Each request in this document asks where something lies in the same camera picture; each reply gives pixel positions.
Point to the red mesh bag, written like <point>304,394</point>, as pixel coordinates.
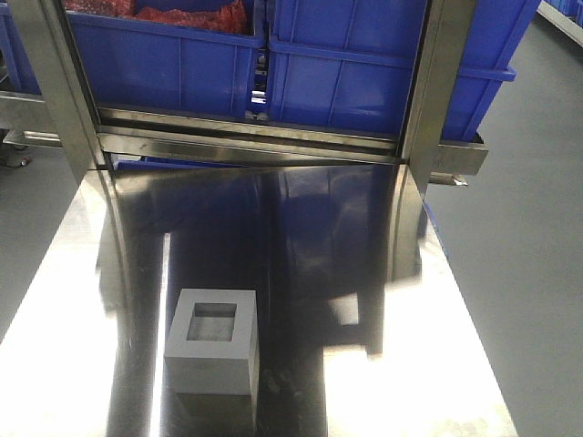
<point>229,18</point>

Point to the blue bin with red bags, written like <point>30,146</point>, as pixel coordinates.
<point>132,62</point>

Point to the stainless steel shelf frame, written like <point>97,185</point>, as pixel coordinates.
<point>90,135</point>

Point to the blue plastic bin right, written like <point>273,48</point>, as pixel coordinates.
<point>348,64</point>

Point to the gray hollow cube base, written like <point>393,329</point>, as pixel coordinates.
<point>213,343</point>

